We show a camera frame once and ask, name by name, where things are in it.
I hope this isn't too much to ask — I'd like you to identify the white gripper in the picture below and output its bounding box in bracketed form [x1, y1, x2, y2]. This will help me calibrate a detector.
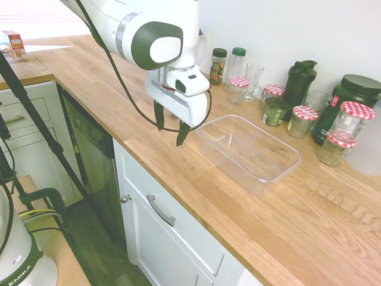
[145, 70, 211, 147]

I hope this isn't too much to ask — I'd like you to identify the clear plastic rectangular container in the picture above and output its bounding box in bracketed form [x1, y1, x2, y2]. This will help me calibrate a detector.
[197, 114, 302, 196]

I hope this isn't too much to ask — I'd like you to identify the spice jar dark green lid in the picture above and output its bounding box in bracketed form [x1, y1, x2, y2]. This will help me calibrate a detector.
[209, 48, 228, 86]

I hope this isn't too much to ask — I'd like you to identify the glass jar red checked lid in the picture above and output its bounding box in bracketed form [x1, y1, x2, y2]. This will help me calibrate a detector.
[286, 105, 319, 139]
[261, 84, 286, 111]
[316, 130, 358, 167]
[227, 76, 250, 105]

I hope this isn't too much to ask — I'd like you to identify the stainless steel dishwasher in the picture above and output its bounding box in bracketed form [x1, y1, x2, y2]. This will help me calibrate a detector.
[57, 84, 126, 243]

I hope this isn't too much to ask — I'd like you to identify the clear bottle green cap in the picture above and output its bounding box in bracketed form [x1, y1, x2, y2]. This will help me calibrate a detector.
[224, 46, 247, 92]

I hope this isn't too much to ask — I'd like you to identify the tall clear drinking glass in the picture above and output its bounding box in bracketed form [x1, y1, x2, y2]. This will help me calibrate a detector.
[243, 63, 265, 103]

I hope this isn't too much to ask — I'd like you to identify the jar with green contents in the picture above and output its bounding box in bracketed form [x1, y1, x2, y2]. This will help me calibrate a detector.
[261, 97, 292, 127]

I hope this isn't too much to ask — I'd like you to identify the white kitchen cabinet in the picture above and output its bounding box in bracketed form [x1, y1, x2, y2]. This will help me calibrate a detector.
[112, 138, 266, 286]

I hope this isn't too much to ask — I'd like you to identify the white drawer cabinet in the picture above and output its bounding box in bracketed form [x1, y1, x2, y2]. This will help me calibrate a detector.
[0, 79, 86, 208]

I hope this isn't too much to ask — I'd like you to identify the black shaker bottle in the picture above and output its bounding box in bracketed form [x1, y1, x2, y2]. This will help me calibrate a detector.
[282, 60, 318, 122]

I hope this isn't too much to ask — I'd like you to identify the dark green clamp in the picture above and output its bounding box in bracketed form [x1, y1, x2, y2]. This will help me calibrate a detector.
[11, 187, 68, 231]

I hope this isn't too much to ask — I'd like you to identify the clear glass tumbler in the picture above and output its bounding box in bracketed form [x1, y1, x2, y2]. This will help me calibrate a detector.
[303, 89, 330, 130]

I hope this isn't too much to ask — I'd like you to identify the orange and white carton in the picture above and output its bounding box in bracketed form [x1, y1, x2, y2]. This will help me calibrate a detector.
[1, 29, 30, 62]

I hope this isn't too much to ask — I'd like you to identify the tall jar red checked lid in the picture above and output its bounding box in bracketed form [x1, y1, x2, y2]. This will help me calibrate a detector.
[329, 101, 376, 141]

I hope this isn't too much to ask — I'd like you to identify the large black supplement tub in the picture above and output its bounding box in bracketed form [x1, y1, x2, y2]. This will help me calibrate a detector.
[311, 74, 381, 147]

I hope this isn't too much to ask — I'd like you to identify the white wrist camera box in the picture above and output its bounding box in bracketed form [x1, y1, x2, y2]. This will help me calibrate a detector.
[165, 70, 211, 98]

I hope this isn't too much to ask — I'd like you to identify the black camera tripod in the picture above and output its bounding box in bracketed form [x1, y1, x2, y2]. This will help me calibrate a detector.
[0, 52, 120, 244]

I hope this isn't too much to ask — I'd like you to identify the yellow cable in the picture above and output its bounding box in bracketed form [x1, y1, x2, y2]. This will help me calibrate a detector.
[18, 208, 64, 225]

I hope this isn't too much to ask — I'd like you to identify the silver bar drawer handle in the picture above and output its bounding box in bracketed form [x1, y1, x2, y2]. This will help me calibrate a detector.
[3, 115, 26, 126]

